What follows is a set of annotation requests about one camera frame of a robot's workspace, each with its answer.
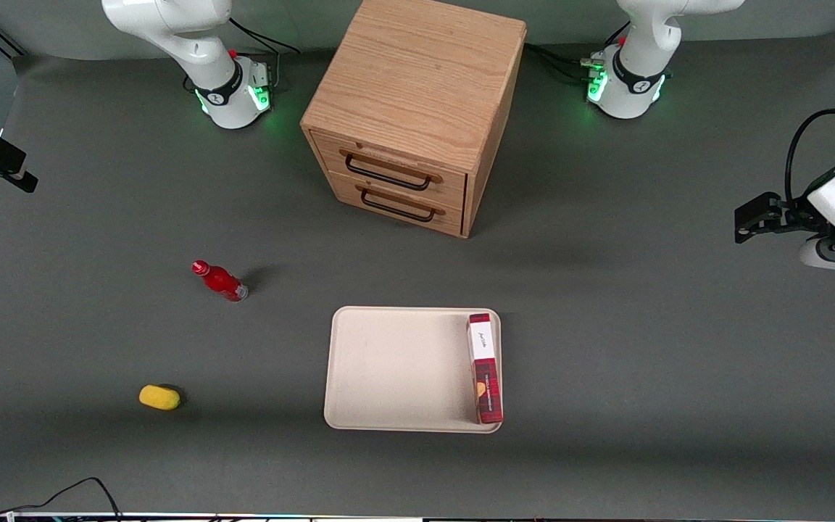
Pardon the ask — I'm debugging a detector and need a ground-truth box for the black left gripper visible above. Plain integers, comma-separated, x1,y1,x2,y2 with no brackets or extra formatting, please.
734,191,828,244

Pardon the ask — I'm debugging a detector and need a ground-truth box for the red coke bottle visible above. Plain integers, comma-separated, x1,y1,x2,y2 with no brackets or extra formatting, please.
191,260,250,303

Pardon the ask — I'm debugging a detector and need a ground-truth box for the beige plastic tray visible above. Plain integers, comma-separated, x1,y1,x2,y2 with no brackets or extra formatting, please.
323,305,504,435

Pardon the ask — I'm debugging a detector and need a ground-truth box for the yellow sponge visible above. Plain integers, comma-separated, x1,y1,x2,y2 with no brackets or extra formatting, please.
138,384,182,413

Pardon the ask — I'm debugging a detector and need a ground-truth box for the wooden drawer front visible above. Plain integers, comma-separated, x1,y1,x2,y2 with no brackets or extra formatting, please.
325,170,467,239
309,129,469,212

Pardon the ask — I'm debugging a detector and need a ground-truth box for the red tartan shortbread box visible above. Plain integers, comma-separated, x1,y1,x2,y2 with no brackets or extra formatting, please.
465,312,504,426

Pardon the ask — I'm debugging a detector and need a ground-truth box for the wooden drawer cabinet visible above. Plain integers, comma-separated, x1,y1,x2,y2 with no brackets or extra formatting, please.
299,0,528,239

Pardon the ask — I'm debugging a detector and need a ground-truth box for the black left arm wrist cable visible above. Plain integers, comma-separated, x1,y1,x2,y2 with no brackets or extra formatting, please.
784,108,835,208

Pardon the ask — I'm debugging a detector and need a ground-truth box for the black left arm base cable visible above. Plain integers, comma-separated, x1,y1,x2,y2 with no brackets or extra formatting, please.
533,51,597,83
524,43,597,70

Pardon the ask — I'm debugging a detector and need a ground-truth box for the black arm base cable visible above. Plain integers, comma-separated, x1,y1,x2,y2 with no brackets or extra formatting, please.
524,43,597,70
228,17,302,92
533,51,597,83

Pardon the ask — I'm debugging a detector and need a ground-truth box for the black right arm base cable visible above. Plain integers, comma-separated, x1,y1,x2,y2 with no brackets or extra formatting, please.
228,17,302,92

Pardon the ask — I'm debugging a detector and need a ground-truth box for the black cable on table edge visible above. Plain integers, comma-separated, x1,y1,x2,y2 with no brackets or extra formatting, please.
0,476,123,522

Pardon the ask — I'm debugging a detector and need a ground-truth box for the black metal drawer handle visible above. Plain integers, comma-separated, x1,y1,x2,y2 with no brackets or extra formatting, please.
338,146,444,194
355,184,446,224

